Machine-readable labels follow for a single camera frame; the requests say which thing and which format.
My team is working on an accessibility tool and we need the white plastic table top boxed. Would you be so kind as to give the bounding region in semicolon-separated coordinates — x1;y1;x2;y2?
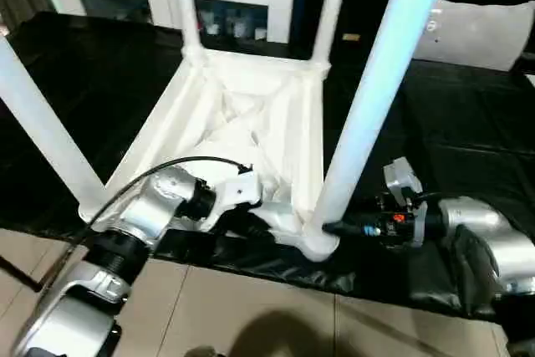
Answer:
79;46;342;263

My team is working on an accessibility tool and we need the black work mat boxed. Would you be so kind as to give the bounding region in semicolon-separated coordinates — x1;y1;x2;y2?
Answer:
0;10;535;319

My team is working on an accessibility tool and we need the white padded sheet with fitting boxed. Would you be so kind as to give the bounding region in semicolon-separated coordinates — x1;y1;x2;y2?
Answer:
414;0;535;73

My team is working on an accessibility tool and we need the black stand leg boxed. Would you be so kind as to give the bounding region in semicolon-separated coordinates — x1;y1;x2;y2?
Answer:
0;255;45;293

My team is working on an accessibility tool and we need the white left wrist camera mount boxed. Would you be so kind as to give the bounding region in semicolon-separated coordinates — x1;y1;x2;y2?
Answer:
201;171;262;233

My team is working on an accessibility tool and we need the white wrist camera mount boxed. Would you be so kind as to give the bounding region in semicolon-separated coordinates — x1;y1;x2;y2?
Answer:
382;156;428;248
201;171;262;233

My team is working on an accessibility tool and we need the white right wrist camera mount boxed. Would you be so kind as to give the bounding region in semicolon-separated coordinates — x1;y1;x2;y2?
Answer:
382;156;428;248

